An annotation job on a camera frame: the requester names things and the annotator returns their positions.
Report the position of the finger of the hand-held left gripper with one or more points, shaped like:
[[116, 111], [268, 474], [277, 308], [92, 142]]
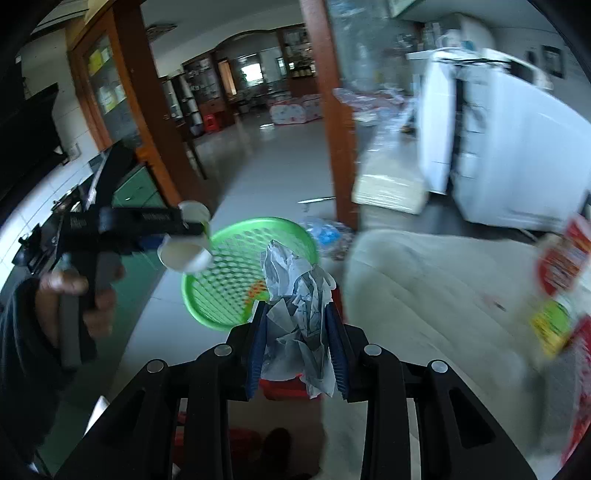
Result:
[[161, 217], [145, 243]]

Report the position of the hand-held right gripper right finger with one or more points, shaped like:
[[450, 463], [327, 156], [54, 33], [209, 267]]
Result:
[[337, 355]]

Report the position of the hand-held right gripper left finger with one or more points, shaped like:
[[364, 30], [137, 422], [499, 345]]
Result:
[[256, 355]]

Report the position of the grey paper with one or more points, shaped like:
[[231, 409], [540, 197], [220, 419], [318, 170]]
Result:
[[295, 314]]

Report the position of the green plastic basket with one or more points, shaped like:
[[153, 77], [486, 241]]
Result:
[[226, 277]]

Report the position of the person's left forearm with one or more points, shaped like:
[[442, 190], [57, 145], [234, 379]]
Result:
[[23, 369]]

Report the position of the person's left hand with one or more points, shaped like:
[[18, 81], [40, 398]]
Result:
[[64, 282]]

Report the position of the green base cabinet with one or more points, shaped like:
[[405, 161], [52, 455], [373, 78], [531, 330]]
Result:
[[138, 189]]

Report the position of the red plastic stool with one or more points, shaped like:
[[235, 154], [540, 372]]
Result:
[[282, 390]]

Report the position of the black gas stove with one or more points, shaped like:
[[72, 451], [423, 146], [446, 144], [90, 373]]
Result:
[[39, 249]]

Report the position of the small red stool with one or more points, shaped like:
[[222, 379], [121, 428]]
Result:
[[212, 123]]

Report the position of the black range hood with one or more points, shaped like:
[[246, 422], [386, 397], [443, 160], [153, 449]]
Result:
[[27, 138]]

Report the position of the white quilted mat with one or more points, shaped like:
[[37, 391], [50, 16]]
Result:
[[438, 300]]

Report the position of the clear plastic bags pile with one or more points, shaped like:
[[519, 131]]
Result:
[[330, 235]]

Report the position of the dark wooden display cabinet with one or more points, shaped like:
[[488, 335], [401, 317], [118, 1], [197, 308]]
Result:
[[194, 92]]

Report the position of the wooden glass display cabinet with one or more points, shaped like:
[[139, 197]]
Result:
[[115, 83]]

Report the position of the metal rod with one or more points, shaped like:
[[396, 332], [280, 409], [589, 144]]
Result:
[[316, 200]]

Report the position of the polka dot play tent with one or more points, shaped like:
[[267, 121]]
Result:
[[295, 110]]

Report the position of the clear bag of white grains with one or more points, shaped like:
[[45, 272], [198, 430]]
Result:
[[388, 184]]

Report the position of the ceiling light fixture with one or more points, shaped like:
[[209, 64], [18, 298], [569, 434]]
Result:
[[159, 31]]

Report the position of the wooden bottle shelf cabinet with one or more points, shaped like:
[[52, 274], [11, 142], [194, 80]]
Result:
[[300, 60]]

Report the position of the crumpled clear plastic bags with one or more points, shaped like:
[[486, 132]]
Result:
[[369, 104]]

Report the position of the red printed snack packet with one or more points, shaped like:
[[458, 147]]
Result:
[[565, 258]]

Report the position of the white microwave oven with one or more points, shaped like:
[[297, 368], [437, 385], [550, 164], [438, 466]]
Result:
[[517, 152]]

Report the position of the wooden door post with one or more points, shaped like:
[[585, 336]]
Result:
[[332, 115]]

